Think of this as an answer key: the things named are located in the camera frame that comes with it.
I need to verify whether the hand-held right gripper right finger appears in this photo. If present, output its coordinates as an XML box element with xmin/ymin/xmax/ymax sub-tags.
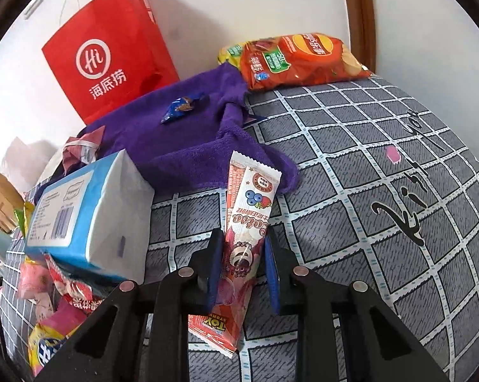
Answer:
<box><xmin>264</xmin><ymin>236</ymin><xmax>451</xmax><ymax>382</ymax></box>

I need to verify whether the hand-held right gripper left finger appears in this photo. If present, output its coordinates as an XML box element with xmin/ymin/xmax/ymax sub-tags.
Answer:
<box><xmin>34</xmin><ymin>228</ymin><xmax>226</xmax><ymax>382</ymax></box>

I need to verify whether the long white red snack packet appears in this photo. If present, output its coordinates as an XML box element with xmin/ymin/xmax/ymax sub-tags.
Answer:
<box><xmin>187</xmin><ymin>150</ymin><xmax>283</xmax><ymax>357</ymax></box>

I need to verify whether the pink yellow snack packet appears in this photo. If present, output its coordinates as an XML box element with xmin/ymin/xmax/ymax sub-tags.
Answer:
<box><xmin>28</xmin><ymin>302</ymin><xmax>89</xmax><ymax>377</ymax></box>

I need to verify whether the blue white tissue pack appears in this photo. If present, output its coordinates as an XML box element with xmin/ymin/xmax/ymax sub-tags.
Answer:
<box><xmin>25</xmin><ymin>149</ymin><xmax>156</xmax><ymax>283</ymax></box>

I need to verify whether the purple towel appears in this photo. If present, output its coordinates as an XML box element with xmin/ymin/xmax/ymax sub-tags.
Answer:
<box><xmin>34</xmin><ymin>64</ymin><xmax>299</xmax><ymax>203</ymax></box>

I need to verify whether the small blue candy wrapper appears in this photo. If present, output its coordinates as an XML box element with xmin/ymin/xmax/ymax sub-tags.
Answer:
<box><xmin>160</xmin><ymin>92</ymin><xmax>210</xmax><ymax>125</ymax></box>

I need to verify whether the pale pink snack packet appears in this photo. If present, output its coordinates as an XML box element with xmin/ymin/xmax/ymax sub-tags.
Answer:
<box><xmin>18</xmin><ymin>260</ymin><xmax>59</xmax><ymax>307</ymax></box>

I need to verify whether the orange chip bag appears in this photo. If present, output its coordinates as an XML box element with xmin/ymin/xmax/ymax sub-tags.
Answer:
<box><xmin>239</xmin><ymin>32</ymin><xmax>373</xmax><ymax>91</ymax></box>

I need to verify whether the yellow chip bag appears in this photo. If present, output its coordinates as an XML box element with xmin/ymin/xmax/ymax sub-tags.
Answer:
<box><xmin>217</xmin><ymin>42</ymin><xmax>248</xmax><ymax>68</ymax></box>

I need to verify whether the wooden furniture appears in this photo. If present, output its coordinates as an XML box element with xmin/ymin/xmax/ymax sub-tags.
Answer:
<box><xmin>0</xmin><ymin>173</ymin><xmax>27</xmax><ymax>233</ymax></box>

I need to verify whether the red paper bag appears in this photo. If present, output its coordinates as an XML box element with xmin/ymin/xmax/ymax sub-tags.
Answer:
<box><xmin>41</xmin><ymin>0</ymin><xmax>180</xmax><ymax>126</ymax></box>

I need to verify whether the wooden door frame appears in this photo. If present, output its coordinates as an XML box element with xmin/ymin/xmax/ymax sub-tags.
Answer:
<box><xmin>339</xmin><ymin>0</ymin><xmax>377</xmax><ymax>74</ymax></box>

